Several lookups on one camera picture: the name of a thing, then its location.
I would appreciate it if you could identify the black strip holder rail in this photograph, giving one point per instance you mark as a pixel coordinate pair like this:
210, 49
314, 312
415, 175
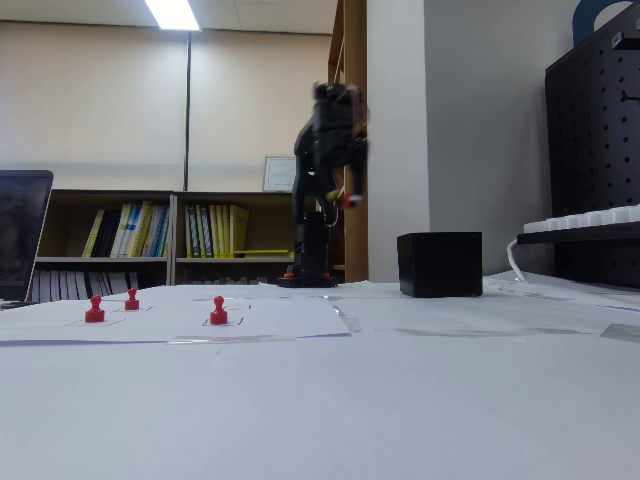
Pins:
575, 235

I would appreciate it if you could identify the laptop with dark screen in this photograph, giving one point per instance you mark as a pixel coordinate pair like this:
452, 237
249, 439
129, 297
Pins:
22, 235

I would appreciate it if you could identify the thin leaning yellow book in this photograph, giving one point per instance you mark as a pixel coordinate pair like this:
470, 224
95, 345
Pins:
93, 233

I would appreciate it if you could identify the paper sheet with drawn squares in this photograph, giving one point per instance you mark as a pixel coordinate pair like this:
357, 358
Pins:
280, 317

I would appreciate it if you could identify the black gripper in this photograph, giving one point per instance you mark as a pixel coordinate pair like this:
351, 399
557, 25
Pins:
356, 172

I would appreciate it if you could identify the tall wooden bookshelf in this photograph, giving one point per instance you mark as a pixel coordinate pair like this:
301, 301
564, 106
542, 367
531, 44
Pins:
355, 50

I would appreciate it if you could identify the rectangular ceiling light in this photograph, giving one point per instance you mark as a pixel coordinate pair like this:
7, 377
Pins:
172, 15

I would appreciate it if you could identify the red pawn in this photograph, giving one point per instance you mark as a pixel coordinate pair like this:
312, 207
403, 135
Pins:
132, 302
94, 312
218, 314
346, 201

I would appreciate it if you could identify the black pegboard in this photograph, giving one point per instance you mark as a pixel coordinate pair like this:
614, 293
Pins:
590, 150

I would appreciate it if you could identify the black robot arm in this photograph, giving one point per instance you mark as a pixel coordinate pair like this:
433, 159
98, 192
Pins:
310, 245

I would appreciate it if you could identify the framed white certificate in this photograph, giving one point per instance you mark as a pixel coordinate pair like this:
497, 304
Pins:
279, 173

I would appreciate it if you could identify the low wooden bookshelf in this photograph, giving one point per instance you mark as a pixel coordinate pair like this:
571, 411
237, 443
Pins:
265, 220
70, 225

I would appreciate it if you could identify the black box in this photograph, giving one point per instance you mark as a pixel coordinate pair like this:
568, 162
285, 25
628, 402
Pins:
440, 265

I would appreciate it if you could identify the dark blue curved panel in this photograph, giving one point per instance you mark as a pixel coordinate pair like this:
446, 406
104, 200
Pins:
582, 22

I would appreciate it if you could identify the dark vertical wall pole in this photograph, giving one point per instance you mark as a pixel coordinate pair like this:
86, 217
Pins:
187, 110

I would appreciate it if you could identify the flat lying yellow book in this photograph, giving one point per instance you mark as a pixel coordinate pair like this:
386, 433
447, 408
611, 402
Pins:
262, 251

